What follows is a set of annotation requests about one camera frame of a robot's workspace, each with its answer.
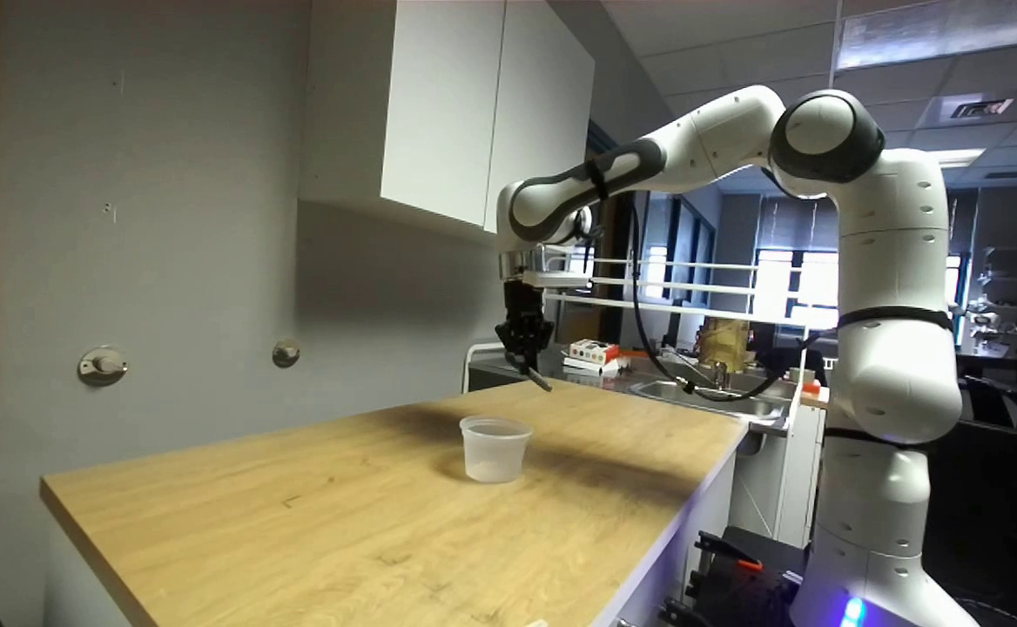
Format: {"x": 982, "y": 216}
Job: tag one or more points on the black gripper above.
{"x": 525, "y": 325}

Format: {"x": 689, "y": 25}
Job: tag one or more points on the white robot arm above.
{"x": 892, "y": 386}

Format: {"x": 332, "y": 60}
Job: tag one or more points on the translucent plastic cup bowl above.
{"x": 491, "y": 449}

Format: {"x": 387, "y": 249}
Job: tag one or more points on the red white box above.
{"x": 597, "y": 357}

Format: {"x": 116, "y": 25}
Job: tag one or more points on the yellow brown object on shelf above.
{"x": 721, "y": 346}

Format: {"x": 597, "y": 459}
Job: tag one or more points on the white metal shelf rack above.
{"x": 713, "y": 291}

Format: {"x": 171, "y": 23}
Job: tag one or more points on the black chair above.
{"x": 989, "y": 497}

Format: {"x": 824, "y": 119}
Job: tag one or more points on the right round wall fixture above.
{"x": 287, "y": 354}

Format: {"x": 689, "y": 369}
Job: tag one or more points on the round wall fixture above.
{"x": 287, "y": 354}
{"x": 104, "y": 368}

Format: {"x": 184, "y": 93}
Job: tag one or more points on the white wall cabinet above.
{"x": 425, "y": 110}

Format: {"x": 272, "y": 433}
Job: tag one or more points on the left round wall fixture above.
{"x": 104, "y": 368}

